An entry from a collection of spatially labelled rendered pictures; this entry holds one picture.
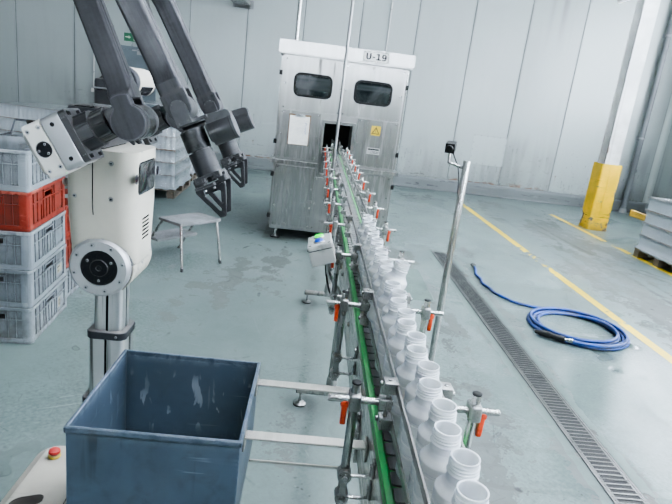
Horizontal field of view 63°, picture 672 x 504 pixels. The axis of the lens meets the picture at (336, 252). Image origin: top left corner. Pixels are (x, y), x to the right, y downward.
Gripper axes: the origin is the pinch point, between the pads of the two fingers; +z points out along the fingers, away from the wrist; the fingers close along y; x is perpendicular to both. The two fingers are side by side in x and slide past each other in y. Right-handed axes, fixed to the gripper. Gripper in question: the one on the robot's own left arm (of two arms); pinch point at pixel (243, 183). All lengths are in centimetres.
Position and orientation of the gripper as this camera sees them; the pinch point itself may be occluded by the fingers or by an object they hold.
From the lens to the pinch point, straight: 175.0
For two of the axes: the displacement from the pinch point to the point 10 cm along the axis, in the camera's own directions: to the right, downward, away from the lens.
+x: -9.4, 3.5, 0.2
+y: -0.7, -2.3, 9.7
